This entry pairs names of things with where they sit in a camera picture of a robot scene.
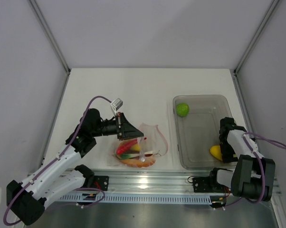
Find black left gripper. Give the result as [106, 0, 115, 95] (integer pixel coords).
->
[91, 112, 143, 141]

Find red toy chili pepper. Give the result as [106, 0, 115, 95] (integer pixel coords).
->
[116, 139, 137, 155]

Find yellow toy mango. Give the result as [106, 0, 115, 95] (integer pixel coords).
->
[210, 145, 223, 162]

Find yellow toy corn cob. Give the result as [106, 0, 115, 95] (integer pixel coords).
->
[130, 144, 140, 152]

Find clear pink zip top bag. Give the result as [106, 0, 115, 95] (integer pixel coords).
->
[106, 123, 169, 168]

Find green toy custard apple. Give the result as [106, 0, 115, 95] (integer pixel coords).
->
[176, 103, 190, 117]

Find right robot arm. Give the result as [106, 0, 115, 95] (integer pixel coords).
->
[208, 117, 276, 203]

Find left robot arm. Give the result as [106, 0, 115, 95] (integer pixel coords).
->
[6, 108, 144, 226]

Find clear plastic food bin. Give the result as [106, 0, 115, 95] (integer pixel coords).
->
[173, 95, 236, 170]

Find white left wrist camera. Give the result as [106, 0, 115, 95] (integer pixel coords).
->
[110, 98, 123, 116]

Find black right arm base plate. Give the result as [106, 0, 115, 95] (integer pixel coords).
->
[187, 176, 228, 193]

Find aluminium front rail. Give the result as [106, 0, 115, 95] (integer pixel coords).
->
[26, 170, 283, 197]

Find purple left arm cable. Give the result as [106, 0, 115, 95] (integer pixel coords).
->
[3, 95, 113, 226]

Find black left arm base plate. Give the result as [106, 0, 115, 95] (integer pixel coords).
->
[89, 176, 109, 191]

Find white slotted cable duct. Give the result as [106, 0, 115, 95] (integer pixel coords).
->
[57, 193, 212, 205]

